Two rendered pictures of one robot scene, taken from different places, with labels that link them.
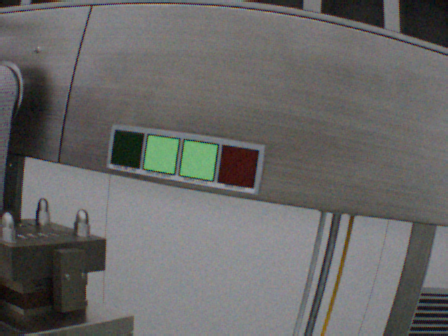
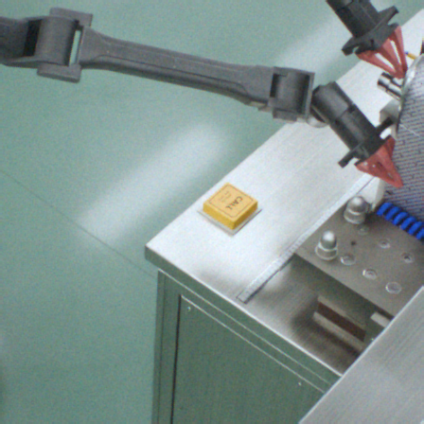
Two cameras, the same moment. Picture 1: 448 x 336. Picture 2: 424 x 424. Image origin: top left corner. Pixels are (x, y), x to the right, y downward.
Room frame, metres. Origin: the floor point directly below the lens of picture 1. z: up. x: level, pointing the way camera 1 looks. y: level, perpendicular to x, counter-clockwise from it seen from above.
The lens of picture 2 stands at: (1.54, -0.90, 2.44)
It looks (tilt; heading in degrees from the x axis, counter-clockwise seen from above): 48 degrees down; 107
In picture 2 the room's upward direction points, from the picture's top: 6 degrees clockwise
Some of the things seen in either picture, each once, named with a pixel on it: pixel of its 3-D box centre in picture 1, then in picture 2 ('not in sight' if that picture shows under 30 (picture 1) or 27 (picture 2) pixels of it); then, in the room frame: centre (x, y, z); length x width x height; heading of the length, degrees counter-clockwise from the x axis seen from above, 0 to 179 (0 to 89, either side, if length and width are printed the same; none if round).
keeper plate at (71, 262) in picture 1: (70, 280); (392, 352); (1.52, 0.22, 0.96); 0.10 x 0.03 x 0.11; 162
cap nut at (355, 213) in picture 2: not in sight; (356, 206); (1.39, 0.42, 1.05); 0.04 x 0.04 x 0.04
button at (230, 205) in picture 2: not in sight; (230, 205); (1.17, 0.46, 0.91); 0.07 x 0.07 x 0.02; 72
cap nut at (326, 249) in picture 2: (7, 226); (327, 242); (1.37, 0.32, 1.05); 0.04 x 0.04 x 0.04
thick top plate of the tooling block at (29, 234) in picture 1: (27, 247); (419, 298); (1.53, 0.32, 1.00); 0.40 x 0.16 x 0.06; 162
